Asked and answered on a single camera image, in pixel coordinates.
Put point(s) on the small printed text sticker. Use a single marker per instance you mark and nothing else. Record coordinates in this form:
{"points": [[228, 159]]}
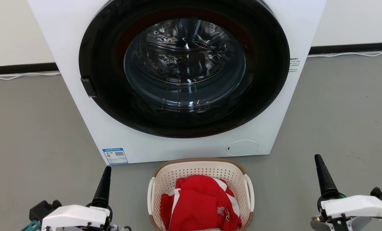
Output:
{"points": [[294, 64]]}

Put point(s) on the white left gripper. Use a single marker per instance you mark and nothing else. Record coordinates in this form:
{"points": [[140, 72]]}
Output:
{"points": [[75, 216]]}

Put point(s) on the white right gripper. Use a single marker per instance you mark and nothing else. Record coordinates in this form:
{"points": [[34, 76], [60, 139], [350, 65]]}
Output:
{"points": [[354, 205]]}

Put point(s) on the blue energy label sticker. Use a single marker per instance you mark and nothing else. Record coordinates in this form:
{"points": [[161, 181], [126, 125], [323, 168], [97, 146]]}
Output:
{"points": [[115, 156]]}

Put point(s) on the cream perforated laundry basket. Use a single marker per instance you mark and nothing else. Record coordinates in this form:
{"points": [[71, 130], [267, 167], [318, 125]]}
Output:
{"points": [[194, 166]]}

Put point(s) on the red and white garment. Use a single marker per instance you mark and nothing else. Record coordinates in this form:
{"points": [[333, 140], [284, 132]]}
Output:
{"points": [[194, 205]]}

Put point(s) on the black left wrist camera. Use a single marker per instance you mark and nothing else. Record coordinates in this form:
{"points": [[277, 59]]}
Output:
{"points": [[45, 210]]}

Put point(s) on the round black glass washer door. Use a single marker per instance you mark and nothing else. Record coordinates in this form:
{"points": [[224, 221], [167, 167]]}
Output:
{"points": [[184, 64]]}

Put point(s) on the white front-load washing machine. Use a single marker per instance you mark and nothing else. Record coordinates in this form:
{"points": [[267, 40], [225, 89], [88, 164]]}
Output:
{"points": [[146, 150]]}

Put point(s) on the round white filter cover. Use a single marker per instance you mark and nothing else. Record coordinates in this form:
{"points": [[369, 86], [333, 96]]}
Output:
{"points": [[242, 148]]}

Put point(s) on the black wall baseboard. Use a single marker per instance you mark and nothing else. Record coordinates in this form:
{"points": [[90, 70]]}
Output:
{"points": [[354, 48], [17, 68]]}

